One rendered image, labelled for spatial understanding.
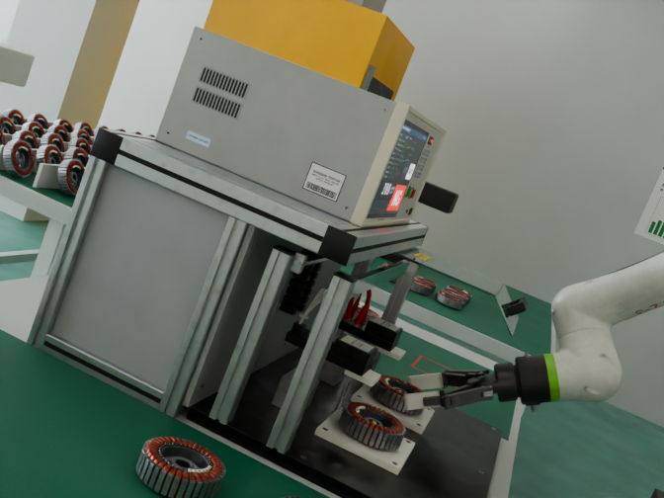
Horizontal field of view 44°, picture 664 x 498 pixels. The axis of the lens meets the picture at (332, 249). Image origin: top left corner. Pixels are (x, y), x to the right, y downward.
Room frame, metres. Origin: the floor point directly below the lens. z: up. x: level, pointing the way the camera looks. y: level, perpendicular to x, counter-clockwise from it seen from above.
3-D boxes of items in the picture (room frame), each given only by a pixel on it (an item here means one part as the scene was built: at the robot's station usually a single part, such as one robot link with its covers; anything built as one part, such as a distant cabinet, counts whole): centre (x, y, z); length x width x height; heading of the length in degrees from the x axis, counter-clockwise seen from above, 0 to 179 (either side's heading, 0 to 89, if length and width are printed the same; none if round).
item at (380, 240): (1.52, 0.11, 1.09); 0.68 x 0.44 x 0.05; 167
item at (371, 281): (1.47, -0.10, 1.03); 0.62 x 0.01 x 0.03; 167
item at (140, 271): (1.23, 0.26, 0.91); 0.28 x 0.03 x 0.32; 77
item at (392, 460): (1.33, -0.17, 0.78); 0.15 x 0.15 x 0.01; 77
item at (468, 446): (1.45, -0.19, 0.76); 0.64 x 0.47 x 0.02; 167
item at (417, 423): (1.57, -0.23, 0.78); 0.15 x 0.15 x 0.01; 77
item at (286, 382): (1.37, -0.03, 0.80); 0.07 x 0.05 x 0.06; 167
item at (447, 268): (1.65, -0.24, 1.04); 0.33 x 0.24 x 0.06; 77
